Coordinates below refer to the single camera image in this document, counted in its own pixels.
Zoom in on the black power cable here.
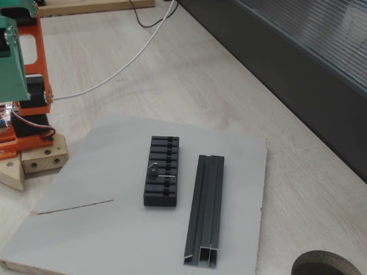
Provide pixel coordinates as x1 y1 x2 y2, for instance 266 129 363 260
128 0 173 29

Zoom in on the orange board mount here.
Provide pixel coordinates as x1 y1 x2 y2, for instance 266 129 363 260
0 127 18 160

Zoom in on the base servo wire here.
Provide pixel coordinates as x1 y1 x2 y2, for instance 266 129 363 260
10 110 56 142

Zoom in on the dark aluminium profile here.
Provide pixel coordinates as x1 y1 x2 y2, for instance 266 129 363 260
183 154 225 269

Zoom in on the black slotted block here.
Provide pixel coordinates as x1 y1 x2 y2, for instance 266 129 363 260
142 135 180 209

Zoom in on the small metal T-nut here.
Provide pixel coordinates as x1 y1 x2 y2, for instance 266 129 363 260
147 162 176 179

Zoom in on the grey chipboard panel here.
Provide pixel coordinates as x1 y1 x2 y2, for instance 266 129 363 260
0 112 268 275

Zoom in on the angled wooden base block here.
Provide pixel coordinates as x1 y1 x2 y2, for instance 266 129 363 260
0 153 27 192

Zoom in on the white USB cable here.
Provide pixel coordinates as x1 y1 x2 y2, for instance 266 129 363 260
53 0 179 101

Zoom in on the red controller board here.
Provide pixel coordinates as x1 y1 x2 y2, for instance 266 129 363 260
0 103 14 133

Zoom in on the wooden block with screw holes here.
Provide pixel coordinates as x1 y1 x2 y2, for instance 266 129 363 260
21 133 69 174

